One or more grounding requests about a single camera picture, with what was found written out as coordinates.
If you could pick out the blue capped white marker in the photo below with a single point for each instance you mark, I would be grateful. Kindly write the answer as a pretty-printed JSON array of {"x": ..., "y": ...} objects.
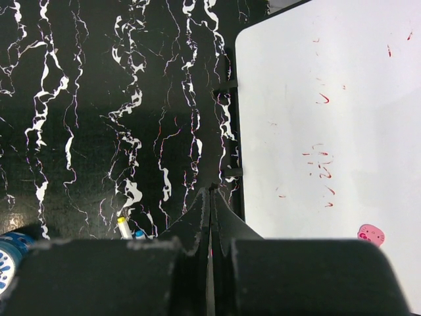
[{"x": 139, "y": 235}]

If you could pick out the pink sticker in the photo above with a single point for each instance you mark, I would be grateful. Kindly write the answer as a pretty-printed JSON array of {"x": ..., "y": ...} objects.
[{"x": 372, "y": 234}]

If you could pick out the yellow capped white marker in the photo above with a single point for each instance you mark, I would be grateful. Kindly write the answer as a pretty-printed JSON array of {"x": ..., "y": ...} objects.
[{"x": 124, "y": 228}]

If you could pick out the round blue tape tin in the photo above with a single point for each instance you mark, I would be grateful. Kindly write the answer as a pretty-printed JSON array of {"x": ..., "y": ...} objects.
[{"x": 14, "y": 246}]

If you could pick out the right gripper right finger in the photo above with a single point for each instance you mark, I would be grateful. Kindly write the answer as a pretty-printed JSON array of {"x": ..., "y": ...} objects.
[{"x": 226, "y": 225}]

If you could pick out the white whiteboard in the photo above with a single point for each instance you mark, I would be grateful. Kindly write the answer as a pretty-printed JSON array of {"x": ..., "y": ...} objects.
[{"x": 329, "y": 115}]

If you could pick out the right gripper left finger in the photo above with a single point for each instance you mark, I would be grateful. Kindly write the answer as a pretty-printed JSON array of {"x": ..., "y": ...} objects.
[{"x": 191, "y": 230}]

